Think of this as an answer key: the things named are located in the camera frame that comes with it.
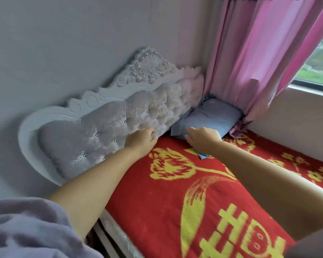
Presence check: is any red blanket with yellow pattern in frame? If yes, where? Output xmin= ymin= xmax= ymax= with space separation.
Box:
xmin=105 ymin=130 xmax=323 ymax=258

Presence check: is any person's right hand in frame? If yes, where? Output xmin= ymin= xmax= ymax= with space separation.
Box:
xmin=185 ymin=127 xmax=224 ymax=157

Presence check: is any grey fleece left sleeve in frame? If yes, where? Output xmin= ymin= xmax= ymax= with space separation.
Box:
xmin=0 ymin=197 xmax=104 ymax=258

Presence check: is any person's left forearm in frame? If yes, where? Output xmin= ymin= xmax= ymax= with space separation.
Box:
xmin=47 ymin=146 xmax=144 ymax=241

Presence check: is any person's right forearm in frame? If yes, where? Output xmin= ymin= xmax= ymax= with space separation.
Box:
xmin=209 ymin=140 xmax=323 ymax=242

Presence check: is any window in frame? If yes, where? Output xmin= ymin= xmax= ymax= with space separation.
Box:
xmin=290 ymin=29 xmax=323 ymax=93

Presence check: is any person's left hand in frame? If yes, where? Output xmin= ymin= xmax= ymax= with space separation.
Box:
xmin=124 ymin=128 xmax=159 ymax=159

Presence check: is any white bed frame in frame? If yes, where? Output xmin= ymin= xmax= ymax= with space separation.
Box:
xmin=92 ymin=221 xmax=117 ymax=258

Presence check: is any white tufted carved headboard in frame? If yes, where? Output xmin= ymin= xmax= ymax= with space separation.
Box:
xmin=17 ymin=47 xmax=205 ymax=186

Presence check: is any pink curtain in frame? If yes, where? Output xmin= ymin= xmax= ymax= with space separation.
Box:
xmin=203 ymin=0 xmax=323 ymax=139

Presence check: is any blue pillow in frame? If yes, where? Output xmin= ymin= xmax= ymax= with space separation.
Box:
xmin=170 ymin=94 xmax=245 ymax=160

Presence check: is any grey fleece sleeve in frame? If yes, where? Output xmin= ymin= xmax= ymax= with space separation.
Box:
xmin=0 ymin=197 xmax=104 ymax=258
xmin=285 ymin=220 xmax=323 ymax=258

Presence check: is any grey fleece right sleeve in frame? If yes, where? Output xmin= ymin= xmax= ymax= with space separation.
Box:
xmin=285 ymin=220 xmax=323 ymax=258

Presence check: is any plastic-covered mattress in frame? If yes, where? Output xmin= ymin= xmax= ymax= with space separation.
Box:
xmin=98 ymin=209 xmax=145 ymax=258

